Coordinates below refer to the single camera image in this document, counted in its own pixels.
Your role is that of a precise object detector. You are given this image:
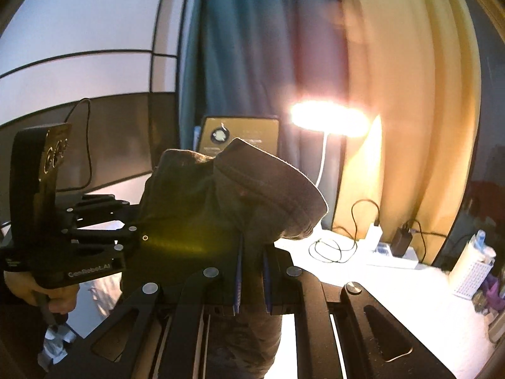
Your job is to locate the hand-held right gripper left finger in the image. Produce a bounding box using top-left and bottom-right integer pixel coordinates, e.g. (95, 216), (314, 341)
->
(45, 241), (243, 379)

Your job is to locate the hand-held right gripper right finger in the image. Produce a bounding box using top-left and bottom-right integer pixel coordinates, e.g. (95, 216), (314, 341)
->
(264, 245), (454, 379)

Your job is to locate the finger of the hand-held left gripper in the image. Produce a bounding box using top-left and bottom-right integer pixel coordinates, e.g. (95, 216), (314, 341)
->
(59, 225), (152, 255)
(65, 193), (143, 227)

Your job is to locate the dark grey t-shirt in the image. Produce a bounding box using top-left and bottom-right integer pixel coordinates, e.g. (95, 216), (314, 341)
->
(120, 137), (329, 379)

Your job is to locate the person's left hand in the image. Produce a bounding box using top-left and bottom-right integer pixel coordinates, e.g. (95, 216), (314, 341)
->
(4, 270), (80, 315)

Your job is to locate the white charger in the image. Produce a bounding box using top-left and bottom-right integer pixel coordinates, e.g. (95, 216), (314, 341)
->
(365, 223), (383, 251)

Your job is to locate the white power strip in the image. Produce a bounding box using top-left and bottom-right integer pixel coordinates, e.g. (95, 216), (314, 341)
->
(365, 241), (421, 270)

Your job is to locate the black charger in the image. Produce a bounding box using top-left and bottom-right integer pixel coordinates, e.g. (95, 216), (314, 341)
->
(390, 227), (413, 257)

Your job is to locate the black tablet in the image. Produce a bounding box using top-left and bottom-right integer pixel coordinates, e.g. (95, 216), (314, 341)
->
(196, 115), (281, 158)

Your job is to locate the white desk lamp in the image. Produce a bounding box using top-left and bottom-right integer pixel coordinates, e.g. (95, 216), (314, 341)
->
(290, 100), (369, 188)

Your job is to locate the white grey bed canopy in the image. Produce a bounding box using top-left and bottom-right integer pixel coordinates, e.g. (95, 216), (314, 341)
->
(0, 0), (190, 206)

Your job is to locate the white woven basket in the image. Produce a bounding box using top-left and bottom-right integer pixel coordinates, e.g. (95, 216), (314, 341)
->
(450, 241), (497, 300)

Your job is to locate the blue curtain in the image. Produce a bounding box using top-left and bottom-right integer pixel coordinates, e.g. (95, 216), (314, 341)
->
(179, 0), (350, 230)

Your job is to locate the purple cloth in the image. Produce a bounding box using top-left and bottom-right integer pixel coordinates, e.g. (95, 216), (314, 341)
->
(485, 276), (505, 301)

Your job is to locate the wide yellow curtain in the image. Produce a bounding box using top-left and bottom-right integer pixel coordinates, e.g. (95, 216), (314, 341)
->
(333, 0), (483, 265)

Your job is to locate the thin black cable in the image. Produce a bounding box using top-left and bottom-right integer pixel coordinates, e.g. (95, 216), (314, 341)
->
(64, 98), (92, 191)

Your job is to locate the black charger cable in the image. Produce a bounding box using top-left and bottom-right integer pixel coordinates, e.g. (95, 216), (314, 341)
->
(408, 219), (470, 263)
(308, 199), (381, 263)

